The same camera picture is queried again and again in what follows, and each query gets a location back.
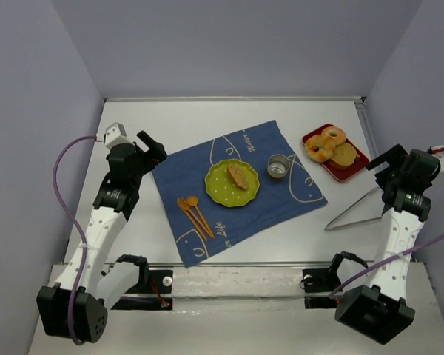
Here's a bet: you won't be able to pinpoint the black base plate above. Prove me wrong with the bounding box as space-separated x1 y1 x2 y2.
112 269 173 311
299 268 367 310

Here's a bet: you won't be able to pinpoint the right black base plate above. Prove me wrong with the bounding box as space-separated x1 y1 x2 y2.
299 268 367 310

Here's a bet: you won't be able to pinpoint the glazed ring bread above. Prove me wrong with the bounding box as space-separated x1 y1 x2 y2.
321 126 346 146
304 135 336 163

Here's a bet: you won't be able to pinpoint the red tray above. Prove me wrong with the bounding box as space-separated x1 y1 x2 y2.
301 124 369 182

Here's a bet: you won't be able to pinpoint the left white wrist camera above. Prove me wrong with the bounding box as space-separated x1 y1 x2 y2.
95 122 132 151

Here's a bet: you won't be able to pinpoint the purple cable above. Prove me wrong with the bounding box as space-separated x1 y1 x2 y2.
328 146 444 300
53 135 110 345

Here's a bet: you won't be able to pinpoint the speckled bread slice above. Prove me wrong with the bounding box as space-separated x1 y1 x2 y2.
227 163 249 190

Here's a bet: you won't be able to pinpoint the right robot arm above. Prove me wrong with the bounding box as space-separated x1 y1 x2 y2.
329 144 444 345

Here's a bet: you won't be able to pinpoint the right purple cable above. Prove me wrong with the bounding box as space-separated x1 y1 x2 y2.
328 146 444 300

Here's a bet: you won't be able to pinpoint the blue embroidered cloth mat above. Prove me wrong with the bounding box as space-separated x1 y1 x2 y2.
153 121 328 267

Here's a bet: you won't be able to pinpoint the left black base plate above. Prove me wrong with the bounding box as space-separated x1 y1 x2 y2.
112 269 173 311

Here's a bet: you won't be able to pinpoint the orange plastic spoon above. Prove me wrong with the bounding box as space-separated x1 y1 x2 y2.
186 196 215 239

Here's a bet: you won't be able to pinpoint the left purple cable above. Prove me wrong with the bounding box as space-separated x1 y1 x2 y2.
53 135 110 345

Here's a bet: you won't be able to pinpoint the brown bread slice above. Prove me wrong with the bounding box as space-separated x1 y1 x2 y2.
328 143 360 170

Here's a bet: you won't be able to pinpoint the metal cup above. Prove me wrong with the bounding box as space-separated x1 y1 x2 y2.
267 154 290 182

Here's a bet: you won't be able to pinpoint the metal serving tongs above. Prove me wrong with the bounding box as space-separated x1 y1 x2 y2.
323 187 381 231

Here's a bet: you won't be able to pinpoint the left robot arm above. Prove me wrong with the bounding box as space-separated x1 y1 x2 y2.
36 123 167 346

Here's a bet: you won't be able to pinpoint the green dotted plate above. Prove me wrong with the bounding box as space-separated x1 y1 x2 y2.
204 159 260 208

